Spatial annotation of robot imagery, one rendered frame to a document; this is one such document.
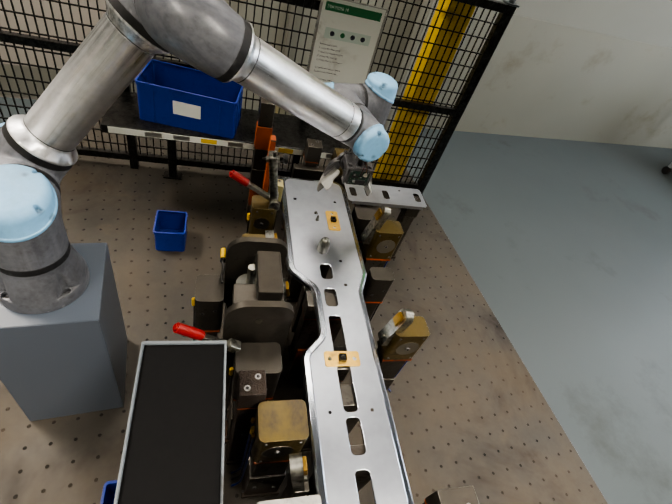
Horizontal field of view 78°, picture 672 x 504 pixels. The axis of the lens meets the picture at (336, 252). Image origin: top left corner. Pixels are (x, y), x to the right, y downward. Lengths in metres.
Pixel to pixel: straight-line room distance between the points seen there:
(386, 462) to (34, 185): 0.80
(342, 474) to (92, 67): 0.83
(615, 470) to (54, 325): 2.49
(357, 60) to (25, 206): 1.17
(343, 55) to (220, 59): 0.98
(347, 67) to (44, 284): 1.18
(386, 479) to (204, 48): 0.80
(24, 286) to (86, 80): 0.36
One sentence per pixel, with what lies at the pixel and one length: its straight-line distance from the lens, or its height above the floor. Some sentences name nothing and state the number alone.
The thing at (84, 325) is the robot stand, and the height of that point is 1.09.
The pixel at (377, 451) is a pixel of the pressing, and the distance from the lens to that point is 0.93.
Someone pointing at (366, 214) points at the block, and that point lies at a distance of 1.38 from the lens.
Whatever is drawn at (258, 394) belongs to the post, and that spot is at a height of 1.10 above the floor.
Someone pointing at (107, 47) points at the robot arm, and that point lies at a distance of 0.80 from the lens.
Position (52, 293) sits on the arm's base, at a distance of 0.90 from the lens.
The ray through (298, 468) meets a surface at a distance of 0.76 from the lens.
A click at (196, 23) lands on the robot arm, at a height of 1.60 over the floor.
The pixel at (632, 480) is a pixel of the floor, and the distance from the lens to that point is 2.75.
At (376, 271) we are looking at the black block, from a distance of 1.19.
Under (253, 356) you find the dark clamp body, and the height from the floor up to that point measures 1.08.
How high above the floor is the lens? 1.83
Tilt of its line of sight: 45 degrees down
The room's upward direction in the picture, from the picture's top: 20 degrees clockwise
